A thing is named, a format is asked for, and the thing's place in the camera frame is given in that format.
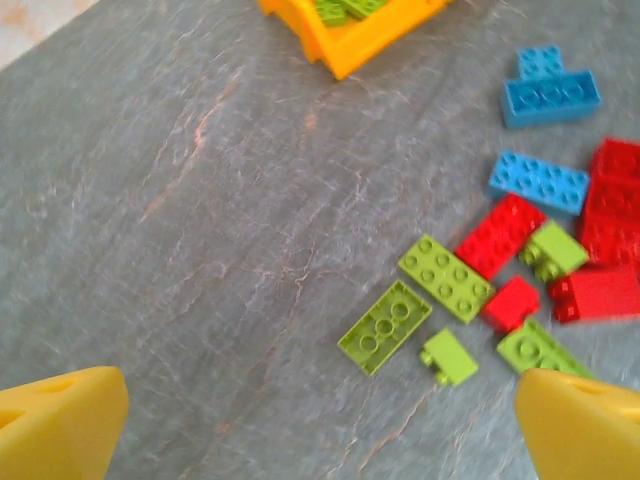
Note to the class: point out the blue lego brick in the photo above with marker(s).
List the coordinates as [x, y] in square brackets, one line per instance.
[540, 182]
[550, 100]
[540, 60]

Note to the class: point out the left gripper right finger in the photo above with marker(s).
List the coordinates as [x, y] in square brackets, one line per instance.
[585, 435]

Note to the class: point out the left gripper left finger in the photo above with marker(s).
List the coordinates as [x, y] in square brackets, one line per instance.
[55, 430]

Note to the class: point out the yellow plastic storage bin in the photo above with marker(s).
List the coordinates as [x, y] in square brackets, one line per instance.
[350, 50]

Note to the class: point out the small green lego brick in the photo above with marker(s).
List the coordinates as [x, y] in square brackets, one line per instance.
[555, 250]
[326, 10]
[450, 355]

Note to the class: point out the small red lego brick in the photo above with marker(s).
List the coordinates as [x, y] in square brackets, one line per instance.
[510, 305]

